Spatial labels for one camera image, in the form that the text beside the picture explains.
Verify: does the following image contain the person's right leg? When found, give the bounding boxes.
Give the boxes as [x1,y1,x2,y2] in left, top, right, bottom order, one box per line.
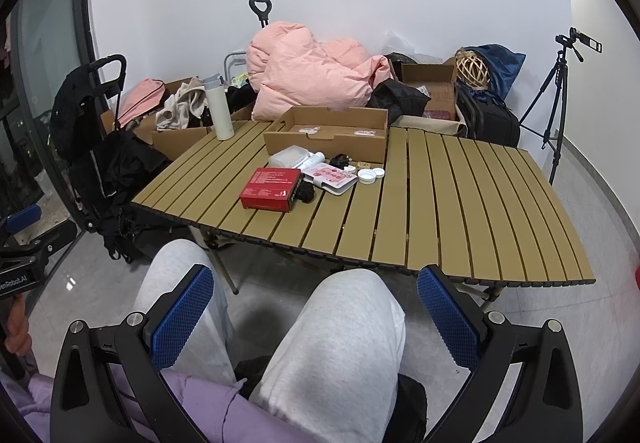
[247,269,407,443]

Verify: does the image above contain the beige clothes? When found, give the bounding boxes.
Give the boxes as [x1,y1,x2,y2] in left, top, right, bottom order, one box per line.
[155,78,213,131]

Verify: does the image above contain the open cardboard box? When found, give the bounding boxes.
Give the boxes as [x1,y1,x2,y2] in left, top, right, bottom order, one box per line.
[400,63,461,121]

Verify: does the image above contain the pink bag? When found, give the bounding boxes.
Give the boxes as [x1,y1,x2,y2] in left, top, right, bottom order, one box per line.
[116,78,166,126]

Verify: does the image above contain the pink patterned box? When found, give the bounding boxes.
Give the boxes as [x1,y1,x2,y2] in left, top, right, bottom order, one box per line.
[302,162,360,196]

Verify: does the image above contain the black trolley handle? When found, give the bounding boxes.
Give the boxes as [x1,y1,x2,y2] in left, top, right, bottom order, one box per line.
[75,54,128,134]

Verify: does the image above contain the black cart handle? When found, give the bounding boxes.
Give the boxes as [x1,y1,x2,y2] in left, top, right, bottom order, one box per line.
[248,0,271,29]

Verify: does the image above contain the black suitcase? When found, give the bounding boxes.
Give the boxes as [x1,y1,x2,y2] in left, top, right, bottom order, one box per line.
[456,86,522,147]

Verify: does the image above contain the translucent plastic container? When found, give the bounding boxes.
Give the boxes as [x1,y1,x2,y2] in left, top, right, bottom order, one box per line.
[268,146,310,170]

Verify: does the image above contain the camera on tripod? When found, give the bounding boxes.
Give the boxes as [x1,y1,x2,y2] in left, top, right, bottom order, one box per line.
[554,27,603,63]

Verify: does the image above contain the shallow cardboard box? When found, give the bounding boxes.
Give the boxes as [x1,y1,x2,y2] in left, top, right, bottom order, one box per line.
[263,106,390,165]

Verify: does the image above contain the dark clothes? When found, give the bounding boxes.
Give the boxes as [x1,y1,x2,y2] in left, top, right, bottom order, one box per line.
[225,83,258,116]

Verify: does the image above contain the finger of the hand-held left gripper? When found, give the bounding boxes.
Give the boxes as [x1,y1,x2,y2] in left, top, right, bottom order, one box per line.
[0,204,44,238]
[29,229,79,259]

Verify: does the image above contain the white plastic bag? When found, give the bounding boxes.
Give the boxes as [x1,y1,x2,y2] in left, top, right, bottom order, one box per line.
[382,29,443,64]

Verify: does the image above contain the person's left forearm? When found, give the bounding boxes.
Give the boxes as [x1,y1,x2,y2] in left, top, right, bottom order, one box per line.
[0,354,51,439]

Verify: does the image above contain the metal cart frame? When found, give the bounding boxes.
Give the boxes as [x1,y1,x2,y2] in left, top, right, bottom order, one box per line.
[222,52,251,84]

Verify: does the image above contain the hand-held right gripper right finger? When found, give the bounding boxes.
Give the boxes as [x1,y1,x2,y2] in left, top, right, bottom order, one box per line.
[416,264,584,443]

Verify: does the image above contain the person's left leg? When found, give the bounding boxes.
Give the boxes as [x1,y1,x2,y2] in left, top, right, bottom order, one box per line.
[132,240,238,386]

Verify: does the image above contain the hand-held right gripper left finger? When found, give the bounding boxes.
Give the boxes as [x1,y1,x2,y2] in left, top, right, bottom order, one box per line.
[50,263,216,443]

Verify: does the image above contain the wicker ball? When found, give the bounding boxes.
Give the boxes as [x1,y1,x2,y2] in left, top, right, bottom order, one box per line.
[454,49,488,89]

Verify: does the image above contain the person's leg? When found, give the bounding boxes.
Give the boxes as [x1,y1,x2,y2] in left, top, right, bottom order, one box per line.
[132,240,238,386]
[247,269,407,443]

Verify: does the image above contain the black backpack on trolley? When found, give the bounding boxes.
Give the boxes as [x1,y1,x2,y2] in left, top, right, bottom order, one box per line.
[67,127,173,265]

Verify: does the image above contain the cardboard box with clothes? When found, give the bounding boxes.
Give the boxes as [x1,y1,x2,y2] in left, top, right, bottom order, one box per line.
[100,77,256,161]

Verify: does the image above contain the white spray bottle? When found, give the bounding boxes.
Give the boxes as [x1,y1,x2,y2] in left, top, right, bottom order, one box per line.
[292,152,326,170]

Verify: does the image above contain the purple jacket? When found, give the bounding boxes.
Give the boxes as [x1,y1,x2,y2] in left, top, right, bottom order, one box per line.
[0,363,301,443]

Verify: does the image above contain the black tripod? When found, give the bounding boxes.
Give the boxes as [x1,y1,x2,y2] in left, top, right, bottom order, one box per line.
[517,46,571,185]

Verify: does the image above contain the white thermos bottle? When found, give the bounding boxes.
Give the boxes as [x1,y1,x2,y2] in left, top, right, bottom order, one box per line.
[201,73,235,141]

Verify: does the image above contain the person's left hand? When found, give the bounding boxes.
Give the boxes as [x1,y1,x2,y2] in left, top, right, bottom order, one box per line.
[2,295,34,357]

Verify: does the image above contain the glass door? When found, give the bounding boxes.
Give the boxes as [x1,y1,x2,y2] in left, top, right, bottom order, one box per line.
[0,0,96,234]

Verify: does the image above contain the red box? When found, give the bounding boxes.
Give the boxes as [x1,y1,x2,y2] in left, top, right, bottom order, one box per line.
[239,167,302,213]

